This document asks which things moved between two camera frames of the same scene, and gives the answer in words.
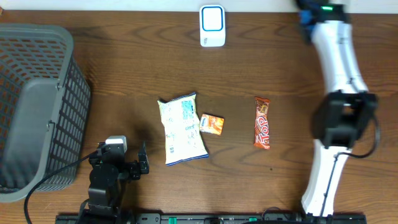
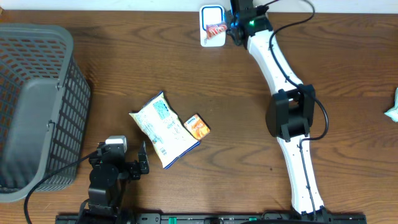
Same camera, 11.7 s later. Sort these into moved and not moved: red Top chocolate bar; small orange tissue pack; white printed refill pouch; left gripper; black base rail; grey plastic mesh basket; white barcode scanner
Moved: red Top chocolate bar; white printed refill pouch; small orange tissue pack
Not moved: left gripper; black base rail; white barcode scanner; grey plastic mesh basket
